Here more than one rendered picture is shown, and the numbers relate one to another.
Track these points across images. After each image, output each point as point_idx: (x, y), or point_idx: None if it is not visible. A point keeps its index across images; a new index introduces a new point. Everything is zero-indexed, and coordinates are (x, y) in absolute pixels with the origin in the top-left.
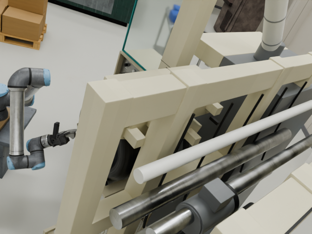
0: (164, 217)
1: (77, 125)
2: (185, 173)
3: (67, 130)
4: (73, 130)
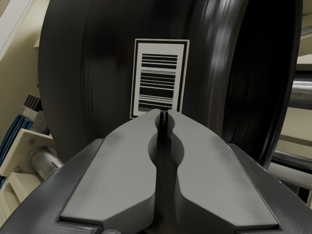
0: (274, 164)
1: (179, 60)
2: (308, 87)
3: (96, 202)
4: (191, 119)
